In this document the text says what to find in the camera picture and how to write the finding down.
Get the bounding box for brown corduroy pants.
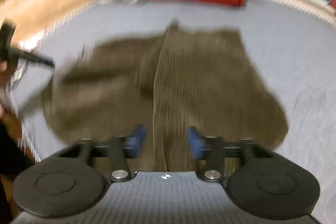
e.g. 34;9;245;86
42;23;288;172

